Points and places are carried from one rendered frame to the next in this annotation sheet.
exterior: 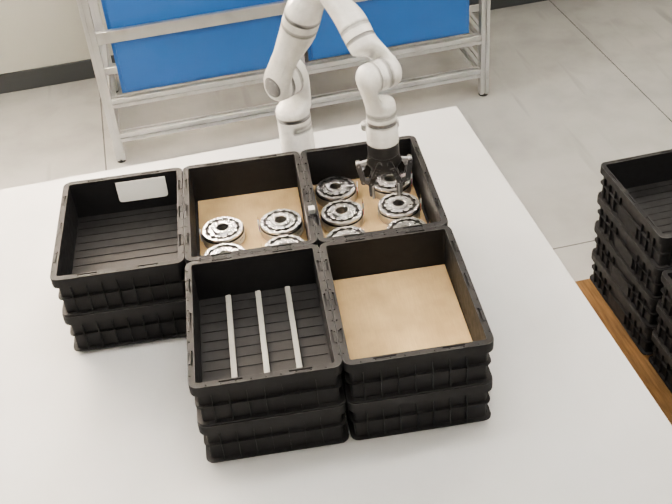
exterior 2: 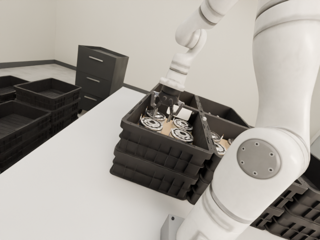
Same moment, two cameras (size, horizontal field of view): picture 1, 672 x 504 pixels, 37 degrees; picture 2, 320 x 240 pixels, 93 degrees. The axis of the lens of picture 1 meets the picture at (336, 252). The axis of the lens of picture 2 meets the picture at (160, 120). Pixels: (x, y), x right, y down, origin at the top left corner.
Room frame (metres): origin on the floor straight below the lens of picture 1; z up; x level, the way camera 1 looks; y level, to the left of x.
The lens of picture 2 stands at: (2.58, -0.08, 1.15)
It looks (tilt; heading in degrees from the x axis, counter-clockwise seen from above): 24 degrees down; 185
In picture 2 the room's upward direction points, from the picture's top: 20 degrees clockwise
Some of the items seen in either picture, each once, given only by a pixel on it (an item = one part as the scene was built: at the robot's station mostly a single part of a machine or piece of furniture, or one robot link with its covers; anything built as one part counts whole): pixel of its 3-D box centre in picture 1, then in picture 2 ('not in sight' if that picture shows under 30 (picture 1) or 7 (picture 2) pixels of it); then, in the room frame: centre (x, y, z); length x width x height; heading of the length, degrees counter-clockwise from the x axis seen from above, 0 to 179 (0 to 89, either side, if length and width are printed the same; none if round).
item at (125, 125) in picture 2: (370, 188); (171, 116); (1.98, -0.10, 0.92); 0.40 x 0.30 x 0.02; 4
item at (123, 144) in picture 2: (371, 206); (166, 127); (1.98, -0.10, 0.87); 0.40 x 0.30 x 0.11; 4
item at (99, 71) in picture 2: not in sight; (101, 84); (0.58, -1.23, 0.45); 0.62 x 0.45 x 0.90; 9
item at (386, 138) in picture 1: (381, 125); (175, 77); (2.00, -0.13, 1.08); 0.11 x 0.09 x 0.06; 0
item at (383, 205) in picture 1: (398, 204); (151, 123); (1.99, -0.16, 0.86); 0.10 x 0.10 x 0.01
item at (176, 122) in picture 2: (347, 239); (183, 124); (1.87, -0.03, 0.86); 0.10 x 0.10 x 0.01
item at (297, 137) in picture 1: (297, 143); (210, 223); (2.33, 0.08, 0.85); 0.09 x 0.09 x 0.17; 2
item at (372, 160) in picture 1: (383, 155); (169, 94); (1.99, -0.13, 1.01); 0.08 x 0.08 x 0.09
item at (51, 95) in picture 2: not in sight; (51, 110); (1.51, -1.13, 0.37); 0.40 x 0.30 x 0.45; 10
